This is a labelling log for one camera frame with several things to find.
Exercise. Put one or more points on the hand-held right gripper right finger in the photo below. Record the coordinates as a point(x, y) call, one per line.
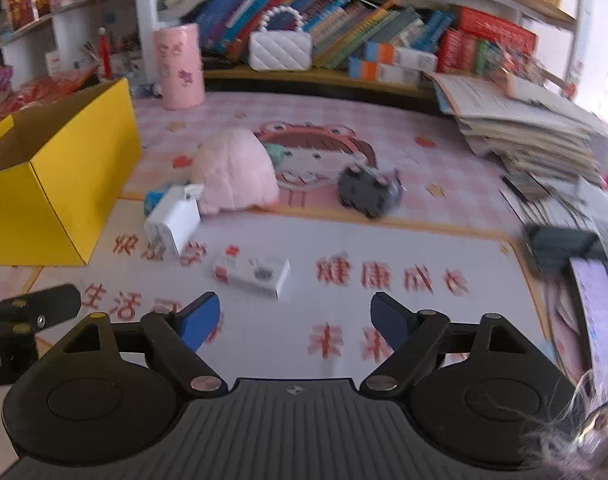
point(389, 319)

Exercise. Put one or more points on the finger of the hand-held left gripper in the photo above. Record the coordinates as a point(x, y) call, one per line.
point(44, 305)

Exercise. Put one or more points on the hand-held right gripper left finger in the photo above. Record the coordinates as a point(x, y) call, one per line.
point(200, 321)

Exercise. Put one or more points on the small white red-label box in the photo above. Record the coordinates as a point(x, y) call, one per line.
point(254, 275)

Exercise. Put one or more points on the yellow cardboard box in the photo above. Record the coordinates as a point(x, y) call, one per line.
point(59, 200)

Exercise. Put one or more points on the white power adapter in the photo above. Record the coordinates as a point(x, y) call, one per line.
point(171, 222)

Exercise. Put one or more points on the blue plastic packet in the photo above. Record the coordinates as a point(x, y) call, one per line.
point(151, 203)

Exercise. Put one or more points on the dark grey toy car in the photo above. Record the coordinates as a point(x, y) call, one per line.
point(364, 190)

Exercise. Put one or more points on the pink plush toy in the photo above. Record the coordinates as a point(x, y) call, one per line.
point(236, 170)

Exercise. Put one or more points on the mint green correction tape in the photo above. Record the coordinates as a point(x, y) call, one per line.
point(274, 154)

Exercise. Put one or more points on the pink printed desk mat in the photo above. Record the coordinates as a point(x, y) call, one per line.
point(433, 240)

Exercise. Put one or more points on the red paper decorations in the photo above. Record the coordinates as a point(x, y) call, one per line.
point(39, 90)

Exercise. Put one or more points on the lilac screen device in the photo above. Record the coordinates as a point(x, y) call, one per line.
point(598, 310)

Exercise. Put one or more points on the stack of papers and booklets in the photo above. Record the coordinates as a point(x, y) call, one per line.
point(523, 125)

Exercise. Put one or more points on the red pen-shaped tube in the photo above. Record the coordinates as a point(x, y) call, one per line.
point(105, 55)

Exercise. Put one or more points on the white orange small box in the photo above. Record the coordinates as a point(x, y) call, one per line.
point(383, 71)
point(408, 56)

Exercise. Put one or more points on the pink cylinder container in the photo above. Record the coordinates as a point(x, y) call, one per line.
point(179, 67)

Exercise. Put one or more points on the red book box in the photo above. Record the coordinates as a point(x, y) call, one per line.
point(493, 30)

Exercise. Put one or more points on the row of colourful books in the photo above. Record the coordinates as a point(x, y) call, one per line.
point(344, 15)

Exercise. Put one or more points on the white wooden bookshelf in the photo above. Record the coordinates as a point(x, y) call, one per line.
point(144, 0)

